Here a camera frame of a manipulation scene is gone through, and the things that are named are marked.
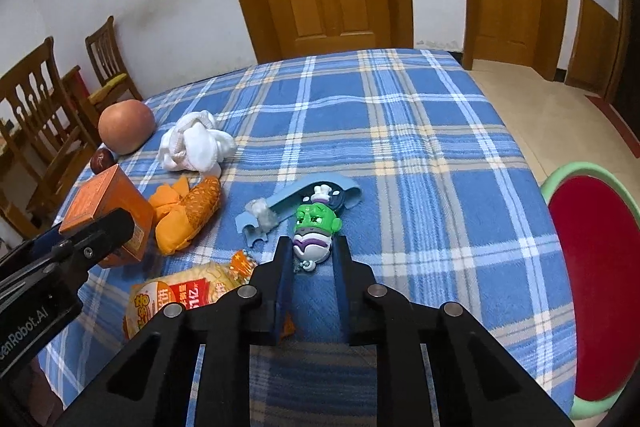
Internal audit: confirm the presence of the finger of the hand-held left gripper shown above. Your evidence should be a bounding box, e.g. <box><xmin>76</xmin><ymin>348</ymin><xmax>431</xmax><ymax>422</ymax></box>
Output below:
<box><xmin>0</xmin><ymin>222</ymin><xmax>67</xmax><ymax>279</ymax></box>
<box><xmin>50</xmin><ymin>208</ymin><xmax>137</xmax><ymax>280</ymax></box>

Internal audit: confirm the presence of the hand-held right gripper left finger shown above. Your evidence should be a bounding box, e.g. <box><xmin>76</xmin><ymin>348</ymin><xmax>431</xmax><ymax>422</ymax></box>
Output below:
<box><xmin>65</xmin><ymin>234</ymin><xmax>297</xmax><ymax>427</ymax></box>

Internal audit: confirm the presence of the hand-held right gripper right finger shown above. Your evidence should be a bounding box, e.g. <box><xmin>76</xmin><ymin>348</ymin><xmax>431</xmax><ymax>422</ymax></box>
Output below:
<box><xmin>339</xmin><ymin>236</ymin><xmax>574</xmax><ymax>427</ymax></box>

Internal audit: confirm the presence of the orange cardboard box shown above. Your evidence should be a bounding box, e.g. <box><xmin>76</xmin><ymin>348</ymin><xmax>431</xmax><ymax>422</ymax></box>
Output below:
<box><xmin>59</xmin><ymin>165</ymin><xmax>156</xmax><ymax>269</ymax></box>

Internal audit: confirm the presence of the green headed toy figure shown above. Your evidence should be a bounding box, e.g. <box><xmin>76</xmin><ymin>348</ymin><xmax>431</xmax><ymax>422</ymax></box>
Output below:
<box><xmin>291</xmin><ymin>201</ymin><xmax>344</xmax><ymax>273</ymax></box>

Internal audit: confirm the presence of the red basin with green rim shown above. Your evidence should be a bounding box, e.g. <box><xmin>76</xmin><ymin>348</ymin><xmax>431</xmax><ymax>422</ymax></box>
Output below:
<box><xmin>540</xmin><ymin>161</ymin><xmax>640</xmax><ymax>420</ymax></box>

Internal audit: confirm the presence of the small dark red fruit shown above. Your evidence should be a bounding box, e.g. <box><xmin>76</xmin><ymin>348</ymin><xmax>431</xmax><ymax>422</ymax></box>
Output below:
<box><xmin>90</xmin><ymin>148</ymin><xmax>117</xmax><ymax>175</ymax></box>

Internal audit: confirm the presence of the crumpled white tissue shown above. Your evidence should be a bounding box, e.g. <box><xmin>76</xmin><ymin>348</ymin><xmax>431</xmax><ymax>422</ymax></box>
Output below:
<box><xmin>245</xmin><ymin>198</ymin><xmax>280</xmax><ymax>228</ymax></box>

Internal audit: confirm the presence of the orange corn plush toy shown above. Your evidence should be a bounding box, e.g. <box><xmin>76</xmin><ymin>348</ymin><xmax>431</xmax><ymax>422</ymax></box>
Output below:
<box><xmin>148</xmin><ymin>175</ymin><xmax>222</xmax><ymax>255</ymax></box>

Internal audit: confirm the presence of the blue plastic tool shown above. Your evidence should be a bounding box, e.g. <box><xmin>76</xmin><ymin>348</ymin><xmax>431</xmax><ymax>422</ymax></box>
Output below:
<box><xmin>235</xmin><ymin>173</ymin><xmax>362</xmax><ymax>249</ymax></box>

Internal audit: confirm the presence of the orange snack packet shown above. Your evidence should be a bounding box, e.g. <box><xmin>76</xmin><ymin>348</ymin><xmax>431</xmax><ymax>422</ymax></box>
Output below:
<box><xmin>122</xmin><ymin>249</ymin><xmax>258</xmax><ymax>343</ymax></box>

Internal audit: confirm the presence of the round apple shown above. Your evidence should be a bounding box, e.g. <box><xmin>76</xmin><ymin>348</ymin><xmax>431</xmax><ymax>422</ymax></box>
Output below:
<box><xmin>98</xmin><ymin>99</ymin><xmax>156</xmax><ymax>155</ymax></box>

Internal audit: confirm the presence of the large wooden chair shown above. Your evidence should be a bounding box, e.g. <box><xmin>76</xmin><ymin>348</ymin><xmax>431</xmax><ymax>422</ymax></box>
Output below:
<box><xmin>0</xmin><ymin>37</ymin><xmax>96</xmax><ymax>233</ymax></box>

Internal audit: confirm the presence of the white crumpled cloth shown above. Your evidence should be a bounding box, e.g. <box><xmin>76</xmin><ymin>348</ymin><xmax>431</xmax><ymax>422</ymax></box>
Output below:
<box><xmin>156</xmin><ymin>109</ymin><xmax>237</xmax><ymax>178</ymax></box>

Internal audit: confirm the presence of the yellow seat cushion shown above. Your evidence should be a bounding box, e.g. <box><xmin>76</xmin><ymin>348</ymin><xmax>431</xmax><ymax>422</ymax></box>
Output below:
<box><xmin>92</xmin><ymin>74</ymin><xmax>128</xmax><ymax>95</ymax></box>

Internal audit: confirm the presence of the blue plaid tablecloth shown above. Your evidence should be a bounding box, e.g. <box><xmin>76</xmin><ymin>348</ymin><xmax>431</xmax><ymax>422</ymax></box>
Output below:
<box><xmin>37</xmin><ymin>48</ymin><xmax>578</xmax><ymax>427</ymax></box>

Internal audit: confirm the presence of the small wooden chair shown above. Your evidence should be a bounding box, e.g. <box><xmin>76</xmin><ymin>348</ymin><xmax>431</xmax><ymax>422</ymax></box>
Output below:
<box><xmin>75</xmin><ymin>16</ymin><xmax>143</xmax><ymax>108</ymax></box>

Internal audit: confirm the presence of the red door mat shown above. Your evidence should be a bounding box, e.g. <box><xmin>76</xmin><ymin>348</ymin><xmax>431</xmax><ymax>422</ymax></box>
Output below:
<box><xmin>585</xmin><ymin>94</ymin><xmax>640</xmax><ymax>158</ymax></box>

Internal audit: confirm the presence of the wooden wall panel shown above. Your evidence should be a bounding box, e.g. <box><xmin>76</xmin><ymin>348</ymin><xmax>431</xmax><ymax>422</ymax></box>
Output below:
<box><xmin>565</xmin><ymin>0</ymin><xmax>623</xmax><ymax>95</ymax></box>

